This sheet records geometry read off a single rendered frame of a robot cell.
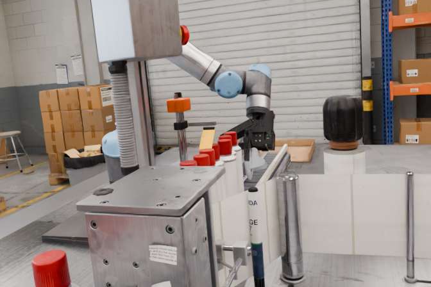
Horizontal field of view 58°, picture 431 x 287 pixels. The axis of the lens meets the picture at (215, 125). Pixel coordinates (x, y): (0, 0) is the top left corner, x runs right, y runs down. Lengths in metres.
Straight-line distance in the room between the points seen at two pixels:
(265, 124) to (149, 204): 0.85
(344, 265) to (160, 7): 0.57
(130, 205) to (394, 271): 0.55
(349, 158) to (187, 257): 0.54
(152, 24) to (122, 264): 0.43
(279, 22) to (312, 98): 1.07
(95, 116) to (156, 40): 3.93
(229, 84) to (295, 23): 4.17
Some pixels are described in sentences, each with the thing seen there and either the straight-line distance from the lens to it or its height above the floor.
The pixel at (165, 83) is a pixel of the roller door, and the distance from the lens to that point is 5.78.
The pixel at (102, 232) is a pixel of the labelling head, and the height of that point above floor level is 1.12.
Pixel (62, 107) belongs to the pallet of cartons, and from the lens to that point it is 4.85.
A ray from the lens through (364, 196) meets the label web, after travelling 0.71.
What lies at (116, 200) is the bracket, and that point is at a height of 1.14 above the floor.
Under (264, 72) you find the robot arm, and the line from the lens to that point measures 1.24.
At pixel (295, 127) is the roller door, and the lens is 5.28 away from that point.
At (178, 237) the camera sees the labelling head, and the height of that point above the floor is 1.12.
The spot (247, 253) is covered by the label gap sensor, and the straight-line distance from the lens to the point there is 0.58.
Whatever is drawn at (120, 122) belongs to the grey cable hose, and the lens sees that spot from 0.72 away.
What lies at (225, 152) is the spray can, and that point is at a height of 1.06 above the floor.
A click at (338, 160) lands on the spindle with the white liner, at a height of 1.05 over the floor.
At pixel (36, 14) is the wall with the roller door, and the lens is 7.30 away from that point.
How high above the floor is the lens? 1.26
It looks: 9 degrees down
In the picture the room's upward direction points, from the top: 5 degrees counter-clockwise
